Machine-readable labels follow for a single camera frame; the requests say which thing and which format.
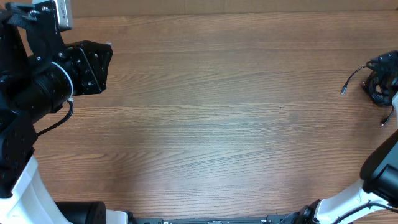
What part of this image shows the black cable bundle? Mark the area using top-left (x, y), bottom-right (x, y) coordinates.
top-left (340, 50), bottom-right (398, 127)

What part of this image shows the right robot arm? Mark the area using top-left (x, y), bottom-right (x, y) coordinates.
top-left (279, 131), bottom-right (397, 224)

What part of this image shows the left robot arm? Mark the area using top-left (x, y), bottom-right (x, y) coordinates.
top-left (1, 0), bottom-right (134, 224)

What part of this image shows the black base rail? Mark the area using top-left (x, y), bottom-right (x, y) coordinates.
top-left (128, 215), bottom-right (295, 224)

